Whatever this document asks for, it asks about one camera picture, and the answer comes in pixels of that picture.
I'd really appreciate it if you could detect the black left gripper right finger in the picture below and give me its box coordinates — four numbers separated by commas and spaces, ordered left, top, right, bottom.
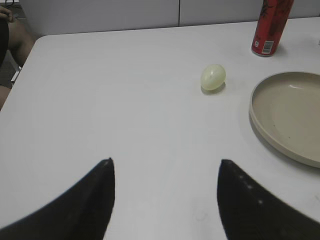
216, 159, 320, 240

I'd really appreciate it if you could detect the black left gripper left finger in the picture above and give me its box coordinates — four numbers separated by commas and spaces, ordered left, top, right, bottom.
0, 158, 115, 240

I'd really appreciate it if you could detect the beige round plate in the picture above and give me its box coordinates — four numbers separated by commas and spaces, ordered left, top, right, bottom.
249, 71, 320, 168

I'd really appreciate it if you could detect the pale white egg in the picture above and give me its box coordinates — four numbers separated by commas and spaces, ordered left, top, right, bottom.
200, 64, 227, 91

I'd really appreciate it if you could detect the seated person's bare leg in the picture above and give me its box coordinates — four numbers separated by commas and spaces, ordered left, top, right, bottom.
0, 6, 36, 111

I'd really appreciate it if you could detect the red drink can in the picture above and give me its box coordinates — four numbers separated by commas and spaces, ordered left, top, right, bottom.
251, 0, 294, 57

